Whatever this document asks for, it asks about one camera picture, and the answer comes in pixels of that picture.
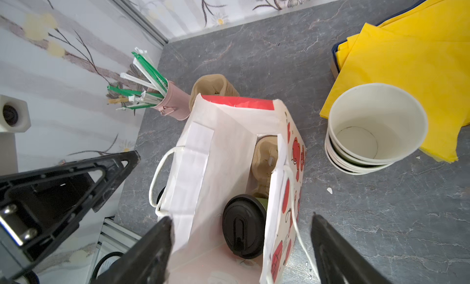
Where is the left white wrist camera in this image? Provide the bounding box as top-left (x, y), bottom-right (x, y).
top-left (0, 94), bottom-right (31, 176)

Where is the stack of black lids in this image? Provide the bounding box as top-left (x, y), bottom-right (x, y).
top-left (157, 187), bottom-right (166, 203)

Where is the pink metal bucket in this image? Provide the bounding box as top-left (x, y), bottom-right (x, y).
top-left (153, 81), bottom-right (190, 121)

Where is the stack of paper cups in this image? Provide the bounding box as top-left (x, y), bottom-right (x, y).
top-left (324, 83), bottom-right (428, 176)

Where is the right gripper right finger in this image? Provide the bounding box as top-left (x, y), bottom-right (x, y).
top-left (310, 214), bottom-right (390, 284)

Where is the green white paper cup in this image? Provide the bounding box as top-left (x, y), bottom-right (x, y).
top-left (256, 197), bottom-right (268, 210)

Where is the red white paper bag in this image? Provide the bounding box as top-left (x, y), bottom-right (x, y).
top-left (149, 96), bottom-right (307, 284)

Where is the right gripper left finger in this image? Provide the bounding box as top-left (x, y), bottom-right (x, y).
top-left (91, 217), bottom-right (173, 284)

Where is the cardboard napkin tray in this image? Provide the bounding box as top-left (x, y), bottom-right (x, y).
top-left (330, 0), bottom-right (442, 78)

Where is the single brown pulp carrier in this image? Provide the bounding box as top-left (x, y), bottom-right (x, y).
top-left (251, 136), bottom-right (279, 198)

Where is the yellow paper napkins stack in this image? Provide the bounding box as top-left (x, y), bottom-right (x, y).
top-left (320, 0), bottom-right (470, 163)

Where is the brown pulp cup carrier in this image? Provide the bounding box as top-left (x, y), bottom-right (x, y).
top-left (188, 74), bottom-right (240, 111)

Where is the green and white straws bundle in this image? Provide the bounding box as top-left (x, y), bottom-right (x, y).
top-left (107, 47), bottom-right (170, 112)

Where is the black plastic cup lid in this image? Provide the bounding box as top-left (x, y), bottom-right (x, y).
top-left (222, 194), bottom-right (267, 260)

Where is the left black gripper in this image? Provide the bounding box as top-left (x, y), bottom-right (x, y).
top-left (1, 151), bottom-right (140, 280)

